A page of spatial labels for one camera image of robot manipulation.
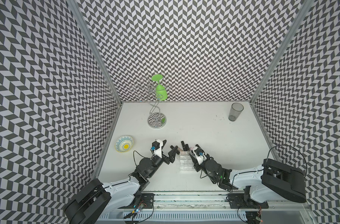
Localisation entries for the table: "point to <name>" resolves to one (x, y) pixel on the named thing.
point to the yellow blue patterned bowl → (124, 143)
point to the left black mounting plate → (147, 201)
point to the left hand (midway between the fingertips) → (171, 144)
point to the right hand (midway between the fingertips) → (192, 153)
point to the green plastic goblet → (161, 92)
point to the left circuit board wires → (138, 206)
